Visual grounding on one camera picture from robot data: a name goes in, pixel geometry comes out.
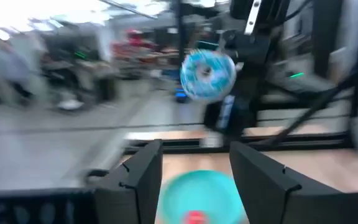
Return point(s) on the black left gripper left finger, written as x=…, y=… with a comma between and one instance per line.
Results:
x=132, y=193

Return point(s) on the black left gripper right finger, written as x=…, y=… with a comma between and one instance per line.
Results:
x=269, y=193

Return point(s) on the blue iced donut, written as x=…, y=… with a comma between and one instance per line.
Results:
x=208, y=77

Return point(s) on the small toy donut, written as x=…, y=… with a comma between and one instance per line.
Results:
x=195, y=218

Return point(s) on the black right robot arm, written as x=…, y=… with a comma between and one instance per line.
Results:
x=247, y=87

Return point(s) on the teal bowl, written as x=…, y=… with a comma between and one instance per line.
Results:
x=204, y=193

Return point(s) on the black rig frame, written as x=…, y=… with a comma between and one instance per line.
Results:
x=291, y=141

